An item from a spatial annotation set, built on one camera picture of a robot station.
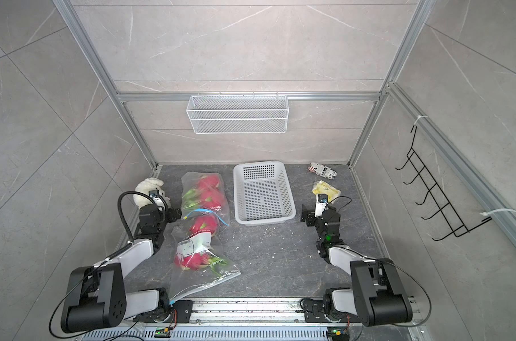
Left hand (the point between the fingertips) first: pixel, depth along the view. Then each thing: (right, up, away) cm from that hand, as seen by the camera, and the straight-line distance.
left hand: (167, 201), depth 89 cm
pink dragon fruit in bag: (+9, +1, +3) cm, 10 cm away
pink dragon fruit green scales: (+17, +6, +8) cm, 19 cm away
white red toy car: (+74, +15, +25) cm, 80 cm away
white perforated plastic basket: (+41, +3, +18) cm, 45 cm away
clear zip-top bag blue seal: (+6, +9, +11) cm, 16 cm away
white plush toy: (-7, +7, -4) cm, 11 cm away
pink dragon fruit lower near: (+18, -21, -11) cm, 30 cm away
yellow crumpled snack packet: (+72, +6, +18) cm, 74 cm away
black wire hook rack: (+97, +3, -23) cm, 100 cm away
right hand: (+64, -1, 0) cm, 64 cm away
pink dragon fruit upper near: (+17, -8, -6) cm, 20 cm away
